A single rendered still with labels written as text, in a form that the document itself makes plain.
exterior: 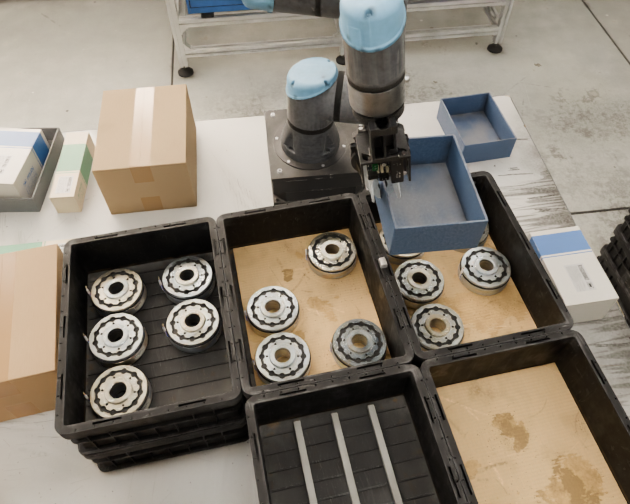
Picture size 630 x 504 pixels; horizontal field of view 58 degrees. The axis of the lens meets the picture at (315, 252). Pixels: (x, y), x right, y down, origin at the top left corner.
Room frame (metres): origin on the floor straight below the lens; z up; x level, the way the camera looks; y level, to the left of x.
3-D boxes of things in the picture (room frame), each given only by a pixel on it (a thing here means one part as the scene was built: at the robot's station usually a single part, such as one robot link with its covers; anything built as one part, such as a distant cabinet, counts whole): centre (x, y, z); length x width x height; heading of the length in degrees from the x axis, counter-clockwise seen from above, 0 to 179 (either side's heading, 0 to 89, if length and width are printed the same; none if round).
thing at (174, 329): (0.54, 0.24, 0.86); 0.10 x 0.10 x 0.01
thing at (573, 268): (0.72, -0.57, 0.75); 0.20 x 0.12 x 0.09; 10
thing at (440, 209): (0.65, -0.18, 1.10); 0.20 x 0.15 x 0.07; 7
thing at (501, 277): (0.67, -0.35, 0.86); 0.10 x 0.10 x 0.01
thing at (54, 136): (1.08, 0.81, 0.73); 0.27 x 0.20 x 0.05; 1
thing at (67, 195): (1.07, 0.64, 0.73); 0.24 x 0.06 x 0.06; 4
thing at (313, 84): (1.09, 0.00, 0.97); 0.13 x 0.12 x 0.14; 82
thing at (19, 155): (1.06, 0.80, 0.75); 0.20 x 0.12 x 0.09; 176
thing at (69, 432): (0.52, 0.31, 0.92); 0.40 x 0.30 x 0.02; 13
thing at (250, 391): (0.58, 0.02, 0.92); 0.40 x 0.30 x 0.02; 13
